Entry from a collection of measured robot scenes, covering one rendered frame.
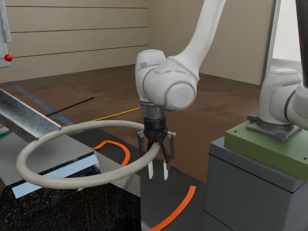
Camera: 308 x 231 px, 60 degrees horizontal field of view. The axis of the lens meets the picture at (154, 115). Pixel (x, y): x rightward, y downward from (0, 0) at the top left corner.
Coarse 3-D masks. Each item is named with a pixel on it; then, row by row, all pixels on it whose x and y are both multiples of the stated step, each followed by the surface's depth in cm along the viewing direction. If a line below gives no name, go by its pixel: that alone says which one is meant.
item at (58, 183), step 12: (108, 120) 116; (60, 132) 109; (36, 144) 98; (156, 144) 90; (24, 156) 89; (144, 156) 82; (24, 168) 80; (120, 168) 76; (132, 168) 77; (36, 180) 74; (48, 180) 73; (60, 180) 72; (72, 180) 72; (84, 180) 72; (96, 180) 72; (108, 180) 73
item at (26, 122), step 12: (0, 96) 122; (12, 96) 118; (0, 108) 116; (12, 108) 118; (24, 108) 116; (0, 120) 107; (12, 120) 104; (24, 120) 113; (36, 120) 114; (48, 120) 110; (24, 132) 102; (36, 132) 108; (48, 132) 110
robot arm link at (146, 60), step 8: (144, 56) 78; (152, 56) 78; (160, 56) 79; (136, 64) 81; (144, 64) 78; (152, 64) 78; (136, 72) 81; (144, 72) 77; (136, 80) 83; (144, 96) 80
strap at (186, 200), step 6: (102, 144) 293; (120, 144) 293; (126, 150) 280; (126, 156) 269; (126, 162) 258; (192, 186) 223; (192, 192) 215; (186, 198) 208; (180, 204) 201; (186, 204) 201; (180, 210) 195; (174, 216) 190; (162, 222) 184; (168, 222) 184; (156, 228) 179; (162, 228) 179
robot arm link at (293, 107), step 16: (304, 0) 75; (304, 16) 78; (304, 32) 80; (304, 48) 84; (304, 64) 87; (304, 80) 91; (304, 96) 91; (288, 112) 103; (304, 112) 94; (304, 128) 99
